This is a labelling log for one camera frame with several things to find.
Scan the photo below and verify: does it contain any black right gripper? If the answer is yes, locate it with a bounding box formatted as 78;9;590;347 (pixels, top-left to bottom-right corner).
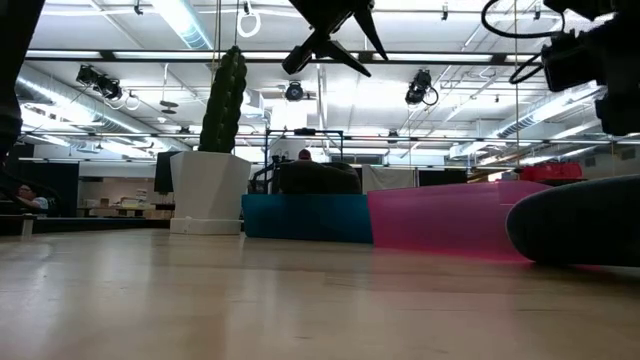
593;74;640;137

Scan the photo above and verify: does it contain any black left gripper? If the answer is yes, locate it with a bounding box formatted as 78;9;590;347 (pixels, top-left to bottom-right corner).
288;0;390;79

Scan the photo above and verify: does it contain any blue denim baseball cap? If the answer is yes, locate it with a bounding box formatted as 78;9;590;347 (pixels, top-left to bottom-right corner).
505;174;640;268

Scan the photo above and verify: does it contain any dark grey baseball cap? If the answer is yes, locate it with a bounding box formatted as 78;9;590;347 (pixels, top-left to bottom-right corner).
276;160;362;196

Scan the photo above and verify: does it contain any red plastic bin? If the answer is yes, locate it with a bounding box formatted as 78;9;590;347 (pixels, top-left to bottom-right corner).
367;180;551;262

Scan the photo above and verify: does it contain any black ceiling spotlight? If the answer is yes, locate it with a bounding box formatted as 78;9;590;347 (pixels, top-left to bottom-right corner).
75;64;100;87
96;74;124;102
284;80;305;103
404;68;440;107

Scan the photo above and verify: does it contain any black overhead crossbar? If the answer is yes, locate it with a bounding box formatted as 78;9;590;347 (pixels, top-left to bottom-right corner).
24;48;551;65

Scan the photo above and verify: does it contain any red plastic crate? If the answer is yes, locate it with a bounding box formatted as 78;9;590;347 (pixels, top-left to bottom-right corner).
518;162;584;183

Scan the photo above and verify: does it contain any grey cloth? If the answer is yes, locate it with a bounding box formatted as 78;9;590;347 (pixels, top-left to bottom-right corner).
362;164;417;194

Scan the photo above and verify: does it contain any green cactus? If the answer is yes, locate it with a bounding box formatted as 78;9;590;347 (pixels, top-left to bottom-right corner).
198;44;249;154

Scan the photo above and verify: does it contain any black partition panel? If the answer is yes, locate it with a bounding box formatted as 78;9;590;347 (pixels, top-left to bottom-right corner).
418;169;469;187

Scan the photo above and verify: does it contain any blue plastic bin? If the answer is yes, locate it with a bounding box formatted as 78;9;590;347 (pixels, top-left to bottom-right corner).
241;193;374;245

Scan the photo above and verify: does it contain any white angular plant pot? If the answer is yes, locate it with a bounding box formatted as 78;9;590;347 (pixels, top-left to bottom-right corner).
168;150;253;236

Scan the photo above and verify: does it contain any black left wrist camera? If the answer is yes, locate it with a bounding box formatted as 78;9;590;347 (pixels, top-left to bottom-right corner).
282;43;321;76

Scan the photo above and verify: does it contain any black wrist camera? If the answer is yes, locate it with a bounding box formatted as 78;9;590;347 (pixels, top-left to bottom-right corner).
542;29;604;94
282;43;321;76

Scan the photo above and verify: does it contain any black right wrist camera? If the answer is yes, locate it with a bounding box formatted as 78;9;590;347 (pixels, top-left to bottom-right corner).
542;29;604;94

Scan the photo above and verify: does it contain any silver ventilation duct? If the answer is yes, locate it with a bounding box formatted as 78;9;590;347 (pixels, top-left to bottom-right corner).
497;82;609;139

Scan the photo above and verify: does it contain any black background rig frame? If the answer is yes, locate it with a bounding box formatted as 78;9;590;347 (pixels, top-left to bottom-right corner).
263;127;345;169

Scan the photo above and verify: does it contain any thin hanging cord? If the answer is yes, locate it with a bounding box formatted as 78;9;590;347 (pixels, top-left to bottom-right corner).
512;0;521;184

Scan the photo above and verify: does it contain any white hanging ring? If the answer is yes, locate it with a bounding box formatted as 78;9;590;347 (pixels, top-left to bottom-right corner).
236;9;262;39

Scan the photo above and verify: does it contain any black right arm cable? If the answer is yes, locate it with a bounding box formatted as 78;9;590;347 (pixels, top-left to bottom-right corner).
481;0;567;86

